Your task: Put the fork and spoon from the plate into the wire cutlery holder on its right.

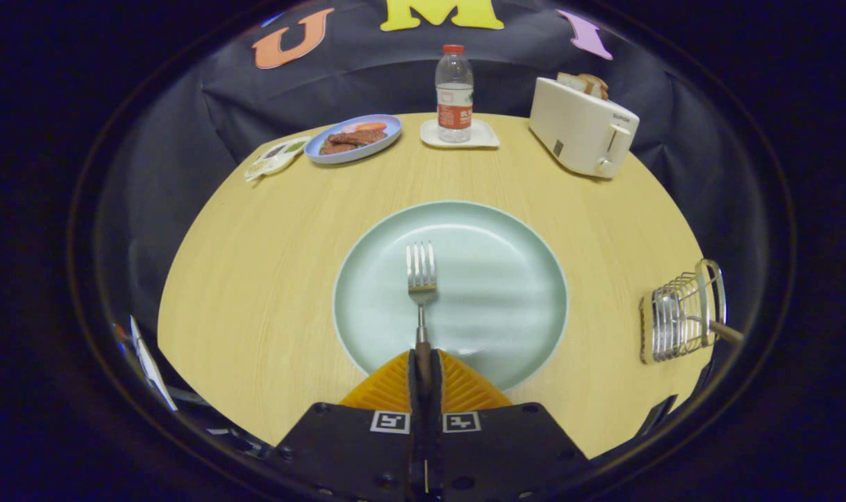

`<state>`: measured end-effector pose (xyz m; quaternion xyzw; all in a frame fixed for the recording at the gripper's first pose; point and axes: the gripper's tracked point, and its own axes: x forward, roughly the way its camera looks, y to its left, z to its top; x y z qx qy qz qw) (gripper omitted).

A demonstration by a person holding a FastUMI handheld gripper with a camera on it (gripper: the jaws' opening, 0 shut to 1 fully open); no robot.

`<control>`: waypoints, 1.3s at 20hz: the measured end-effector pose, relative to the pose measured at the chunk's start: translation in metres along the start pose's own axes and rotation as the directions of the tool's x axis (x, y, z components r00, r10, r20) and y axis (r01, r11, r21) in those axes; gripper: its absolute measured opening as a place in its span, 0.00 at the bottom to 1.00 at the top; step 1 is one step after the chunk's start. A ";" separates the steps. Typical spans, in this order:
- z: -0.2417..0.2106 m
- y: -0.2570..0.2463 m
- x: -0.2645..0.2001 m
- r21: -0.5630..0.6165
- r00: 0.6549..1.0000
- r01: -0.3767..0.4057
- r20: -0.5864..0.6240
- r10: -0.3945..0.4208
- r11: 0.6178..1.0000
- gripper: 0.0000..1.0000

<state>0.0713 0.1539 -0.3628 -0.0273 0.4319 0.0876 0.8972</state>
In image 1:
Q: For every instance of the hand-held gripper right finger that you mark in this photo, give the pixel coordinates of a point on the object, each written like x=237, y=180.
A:
x=438, y=446

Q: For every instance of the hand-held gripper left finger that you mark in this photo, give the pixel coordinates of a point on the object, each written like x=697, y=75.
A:
x=415, y=446

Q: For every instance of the pale green plate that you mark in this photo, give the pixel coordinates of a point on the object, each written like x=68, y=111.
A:
x=500, y=293

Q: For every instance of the white paper sheet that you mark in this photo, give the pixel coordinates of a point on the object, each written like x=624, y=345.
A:
x=151, y=362

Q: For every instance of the brown meat slices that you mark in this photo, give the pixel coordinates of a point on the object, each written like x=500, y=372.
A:
x=353, y=139

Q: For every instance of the white square coaster tray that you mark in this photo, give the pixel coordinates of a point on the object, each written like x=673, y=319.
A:
x=486, y=136

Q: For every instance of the blue plate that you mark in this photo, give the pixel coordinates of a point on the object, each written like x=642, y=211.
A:
x=393, y=129

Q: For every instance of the white divided sauce dish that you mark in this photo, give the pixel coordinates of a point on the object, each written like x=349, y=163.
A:
x=273, y=162

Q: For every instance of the orange food slice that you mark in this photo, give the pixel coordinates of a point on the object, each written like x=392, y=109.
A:
x=371, y=127

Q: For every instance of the clear red cap water bottle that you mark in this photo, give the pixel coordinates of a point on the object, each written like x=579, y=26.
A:
x=454, y=104

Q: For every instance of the white toaster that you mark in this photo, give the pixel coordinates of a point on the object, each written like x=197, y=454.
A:
x=576, y=132

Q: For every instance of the black backdrop cloth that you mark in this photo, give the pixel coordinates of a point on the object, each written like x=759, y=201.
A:
x=172, y=174

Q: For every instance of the toast bread slice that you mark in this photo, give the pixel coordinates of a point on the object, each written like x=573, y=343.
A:
x=569, y=81
x=597, y=85

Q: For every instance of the black table edge bracket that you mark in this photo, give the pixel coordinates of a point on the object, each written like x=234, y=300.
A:
x=656, y=418

